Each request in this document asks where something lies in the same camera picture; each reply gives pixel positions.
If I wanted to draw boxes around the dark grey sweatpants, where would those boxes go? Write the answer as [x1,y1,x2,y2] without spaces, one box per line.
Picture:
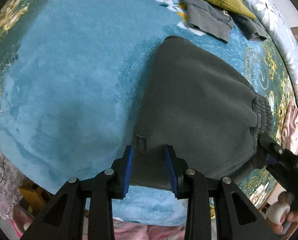
[131,36,273,190]

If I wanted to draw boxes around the person right hand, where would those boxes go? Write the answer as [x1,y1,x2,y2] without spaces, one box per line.
[266,191,298,239]

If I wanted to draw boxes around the pink folded cloth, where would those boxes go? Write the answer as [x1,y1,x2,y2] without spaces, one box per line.
[281,101,298,155]

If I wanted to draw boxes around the pink patterned pants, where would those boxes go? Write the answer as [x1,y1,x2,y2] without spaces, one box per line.
[12,205,185,239]

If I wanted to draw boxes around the grey floral fabric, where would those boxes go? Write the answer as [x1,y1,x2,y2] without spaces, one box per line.
[0,151,26,219]

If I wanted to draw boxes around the dark grey garment under sweater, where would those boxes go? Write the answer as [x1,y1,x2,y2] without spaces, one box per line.
[233,14,268,42]

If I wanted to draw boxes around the grey folded garment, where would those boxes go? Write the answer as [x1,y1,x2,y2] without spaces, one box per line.
[181,0,234,43]

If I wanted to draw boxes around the teal floral bed blanket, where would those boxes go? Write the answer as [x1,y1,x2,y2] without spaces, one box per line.
[0,0,296,226]

